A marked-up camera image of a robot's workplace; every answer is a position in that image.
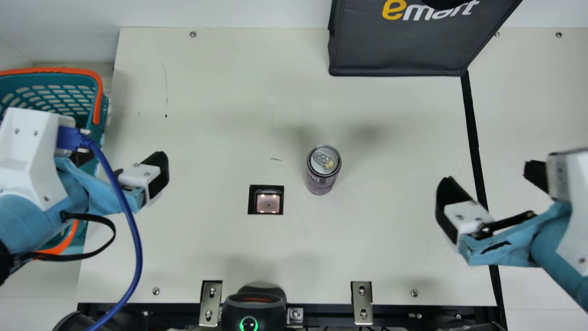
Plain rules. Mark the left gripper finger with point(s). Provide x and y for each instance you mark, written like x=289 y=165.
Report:
x=154 y=177

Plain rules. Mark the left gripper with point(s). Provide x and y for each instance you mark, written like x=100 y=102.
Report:
x=27 y=225

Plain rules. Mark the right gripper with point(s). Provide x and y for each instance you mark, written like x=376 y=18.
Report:
x=519 y=243

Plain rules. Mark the purple can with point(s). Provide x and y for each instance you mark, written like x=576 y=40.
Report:
x=324 y=177

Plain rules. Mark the teal shopping basket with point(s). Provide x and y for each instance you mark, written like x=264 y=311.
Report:
x=46 y=94

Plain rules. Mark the small square scanner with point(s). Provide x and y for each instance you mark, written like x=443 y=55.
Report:
x=265 y=201

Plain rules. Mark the black strip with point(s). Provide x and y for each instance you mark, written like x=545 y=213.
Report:
x=473 y=138

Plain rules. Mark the black device with green light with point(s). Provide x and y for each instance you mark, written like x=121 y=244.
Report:
x=252 y=312

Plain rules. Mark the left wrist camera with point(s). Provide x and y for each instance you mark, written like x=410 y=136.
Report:
x=27 y=151

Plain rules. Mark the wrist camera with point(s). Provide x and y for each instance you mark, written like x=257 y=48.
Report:
x=574 y=193
x=27 y=151

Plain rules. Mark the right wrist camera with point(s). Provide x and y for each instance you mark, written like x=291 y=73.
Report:
x=574 y=193

